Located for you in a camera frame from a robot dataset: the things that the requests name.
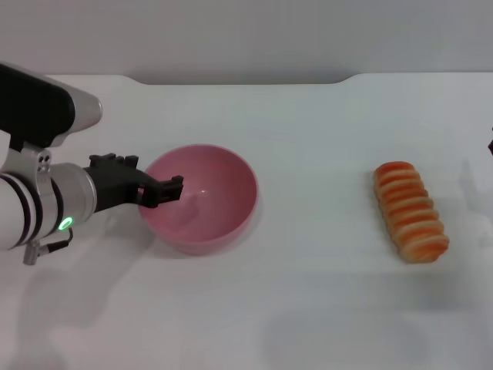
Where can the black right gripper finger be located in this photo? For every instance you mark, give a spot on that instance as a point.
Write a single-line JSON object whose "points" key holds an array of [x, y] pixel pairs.
{"points": [[491, 146]]}

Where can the silver left camera bracket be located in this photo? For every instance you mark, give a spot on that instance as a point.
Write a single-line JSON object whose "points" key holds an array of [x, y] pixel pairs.
{"points": [[38, 162]]}

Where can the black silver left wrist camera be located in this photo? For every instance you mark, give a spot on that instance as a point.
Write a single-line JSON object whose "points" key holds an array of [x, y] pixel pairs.
{"points": [[31, 104]]}

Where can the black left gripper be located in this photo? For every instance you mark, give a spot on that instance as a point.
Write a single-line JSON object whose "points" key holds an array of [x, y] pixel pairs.
{"points": [[111, 185]]}

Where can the pink plastic bowl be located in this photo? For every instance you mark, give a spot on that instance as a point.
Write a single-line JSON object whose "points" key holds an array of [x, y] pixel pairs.
{"points": [[215, 216]]}

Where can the orange ridged bread loaf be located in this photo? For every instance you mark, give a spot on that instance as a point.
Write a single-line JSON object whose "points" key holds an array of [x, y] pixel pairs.
{"points": [[408, 212]]}

